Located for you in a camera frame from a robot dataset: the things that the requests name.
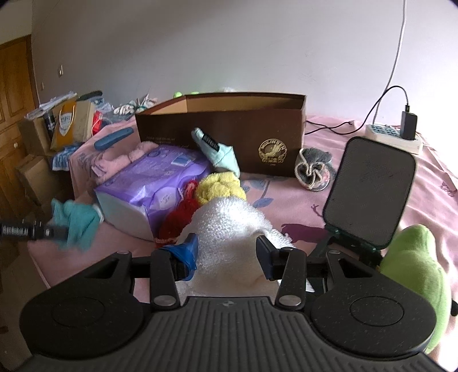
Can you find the stack of papers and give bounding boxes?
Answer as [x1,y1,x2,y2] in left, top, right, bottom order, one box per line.
[25,92,78,121]

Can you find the black bottle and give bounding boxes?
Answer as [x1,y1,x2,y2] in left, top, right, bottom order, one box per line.
[42,110,57,142]

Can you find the yellow towel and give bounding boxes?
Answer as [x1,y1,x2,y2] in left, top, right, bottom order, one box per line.
[195,172,248,205]

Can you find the white towel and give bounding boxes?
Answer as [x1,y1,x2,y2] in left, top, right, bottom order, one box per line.
[175,196,298,298]

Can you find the pink towel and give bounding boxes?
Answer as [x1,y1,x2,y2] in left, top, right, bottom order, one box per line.
[91,141,155,180]

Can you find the white power strip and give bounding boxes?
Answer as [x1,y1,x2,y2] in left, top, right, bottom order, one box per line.
[364,123,424,155]

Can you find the brown cardboard box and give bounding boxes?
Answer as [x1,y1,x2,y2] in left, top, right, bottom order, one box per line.
[135,92,307,179]

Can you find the black charger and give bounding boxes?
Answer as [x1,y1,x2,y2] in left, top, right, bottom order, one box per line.
[400,111,418,141]

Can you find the light blue sock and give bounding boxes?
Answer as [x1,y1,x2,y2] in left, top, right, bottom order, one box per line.
[191,127,241,178]

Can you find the white rolled socks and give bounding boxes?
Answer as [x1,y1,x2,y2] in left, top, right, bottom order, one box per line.
[114,93,158,116]

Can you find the red knit cloth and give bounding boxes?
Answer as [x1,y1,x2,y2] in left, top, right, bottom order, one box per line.
[155,179,201,248]

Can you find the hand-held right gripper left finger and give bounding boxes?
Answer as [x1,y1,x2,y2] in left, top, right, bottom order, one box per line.
[86,232,200,311]

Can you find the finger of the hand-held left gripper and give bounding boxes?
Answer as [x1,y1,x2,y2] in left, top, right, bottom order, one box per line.
[0,219,69,244]

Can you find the black cable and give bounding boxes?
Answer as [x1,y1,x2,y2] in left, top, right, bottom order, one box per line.
[304,85,410,136]

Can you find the brown paper bag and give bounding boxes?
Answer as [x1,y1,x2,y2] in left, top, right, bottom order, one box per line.
[50,100,96,151]

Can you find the grey drawstring pouch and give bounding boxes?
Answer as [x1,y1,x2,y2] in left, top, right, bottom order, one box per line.
[294,147,337,192]

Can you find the pink floral bedsheet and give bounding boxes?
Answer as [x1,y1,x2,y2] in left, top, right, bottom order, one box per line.
[27,114,458,363]

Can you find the purple tissue pack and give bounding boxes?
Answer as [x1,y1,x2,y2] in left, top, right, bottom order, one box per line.
[94,145,216,241]

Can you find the teal cloth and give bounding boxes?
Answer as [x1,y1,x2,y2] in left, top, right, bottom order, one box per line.
[50,198,103,252]

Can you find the black mesh paddle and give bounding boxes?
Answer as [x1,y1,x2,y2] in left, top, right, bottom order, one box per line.
[315,136,418,269]

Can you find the wooden door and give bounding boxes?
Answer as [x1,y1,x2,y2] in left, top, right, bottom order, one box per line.
[0,34,41,258]

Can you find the blue case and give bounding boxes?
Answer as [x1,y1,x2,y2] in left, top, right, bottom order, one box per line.
[93,127,134,152]

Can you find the blue patterned plastic bag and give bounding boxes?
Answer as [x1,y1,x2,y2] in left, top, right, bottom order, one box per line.
[52,142,84,171]

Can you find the cardboard carton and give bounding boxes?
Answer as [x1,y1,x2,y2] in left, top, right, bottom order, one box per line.
[16,155,60,216]
[18,117,55,158]

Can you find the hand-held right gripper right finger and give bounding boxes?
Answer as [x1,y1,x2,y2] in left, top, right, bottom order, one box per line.
[255,235,380,311]

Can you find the white cable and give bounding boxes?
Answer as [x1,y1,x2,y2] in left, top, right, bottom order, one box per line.
[365,0,409,131]

